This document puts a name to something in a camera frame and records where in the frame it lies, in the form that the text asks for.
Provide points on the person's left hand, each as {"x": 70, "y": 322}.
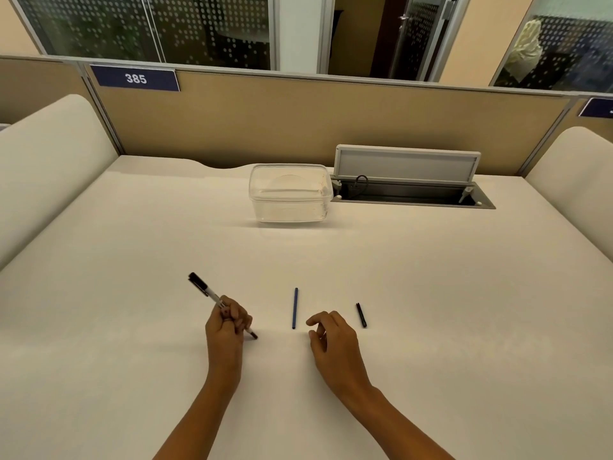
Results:
{"x": 225, "y": 337}

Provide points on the black pen cap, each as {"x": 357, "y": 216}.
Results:
{"x": 361, "y": 315}

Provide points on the cream side divider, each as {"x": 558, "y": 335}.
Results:
{"x": 577, "y": 181}
{"x": 45, "y": 172}

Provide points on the black and white pen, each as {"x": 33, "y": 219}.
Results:
{"x": 210, "y": 294}

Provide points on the blue number sign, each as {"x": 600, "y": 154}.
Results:
{"x": 598, "y": 109}
{"x": 135, "y": 78}

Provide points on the person's right thumb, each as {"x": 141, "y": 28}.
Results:
{"x": 317, "y": 340}

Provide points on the dotted glass window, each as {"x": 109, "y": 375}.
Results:
{"x": 555, "y": 47}
{"x": 143, "y": 28}

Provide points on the person's left fingers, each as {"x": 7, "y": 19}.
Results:
{"x": 237, "y": 316}

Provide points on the glass door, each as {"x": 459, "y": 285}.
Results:
{"x": 416, "y": 35}

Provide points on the person's right hand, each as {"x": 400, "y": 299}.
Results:
{"x": 337, "y": 347}

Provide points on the beige desk partition panel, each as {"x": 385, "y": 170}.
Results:
{"x": 306, "y": 119}

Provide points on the clear plastic container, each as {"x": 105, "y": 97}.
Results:
{"x": 290, "y": 192}

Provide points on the blue pen refill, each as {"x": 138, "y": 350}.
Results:
{"x": 295, "y": 308}

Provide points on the person's left forearm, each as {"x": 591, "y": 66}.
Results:
{"x": 199, "y": 416}

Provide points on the person's right forearm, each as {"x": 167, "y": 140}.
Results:
{"x": 397, "y": 423}

